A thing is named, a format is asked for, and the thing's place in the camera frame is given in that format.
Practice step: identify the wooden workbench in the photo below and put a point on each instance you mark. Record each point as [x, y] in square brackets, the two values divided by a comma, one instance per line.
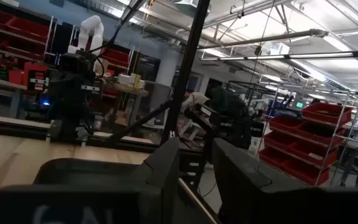
[126, 88]

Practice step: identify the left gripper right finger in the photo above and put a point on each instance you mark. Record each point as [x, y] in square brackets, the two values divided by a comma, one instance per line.
[253, 196]

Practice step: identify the black background robot station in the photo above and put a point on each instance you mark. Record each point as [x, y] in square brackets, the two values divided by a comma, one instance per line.
[228, 118]

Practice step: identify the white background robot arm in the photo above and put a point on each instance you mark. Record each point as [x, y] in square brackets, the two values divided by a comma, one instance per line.
[92, 31]

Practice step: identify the black rig frame post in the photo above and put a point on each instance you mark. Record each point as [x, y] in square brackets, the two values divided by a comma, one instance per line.
[186, 68]

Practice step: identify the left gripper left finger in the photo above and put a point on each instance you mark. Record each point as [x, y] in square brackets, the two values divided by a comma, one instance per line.
[154, 186]

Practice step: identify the black diagonal frame brace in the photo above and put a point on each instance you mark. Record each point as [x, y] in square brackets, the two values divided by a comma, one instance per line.
[141, 119]

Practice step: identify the person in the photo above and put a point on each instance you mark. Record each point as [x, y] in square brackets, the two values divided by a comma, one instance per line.
[195, 99]

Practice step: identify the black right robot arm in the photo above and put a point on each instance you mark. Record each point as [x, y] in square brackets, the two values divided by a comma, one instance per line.
[73, 96]

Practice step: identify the overhead LED light bar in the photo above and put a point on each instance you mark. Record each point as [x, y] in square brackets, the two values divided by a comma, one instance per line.
[291, 56]

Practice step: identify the grey ceiling pipe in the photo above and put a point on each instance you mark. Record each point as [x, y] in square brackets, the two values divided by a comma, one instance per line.
[259, 39]

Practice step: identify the red box with labels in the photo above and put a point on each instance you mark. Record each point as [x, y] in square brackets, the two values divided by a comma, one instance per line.
[36, 76]

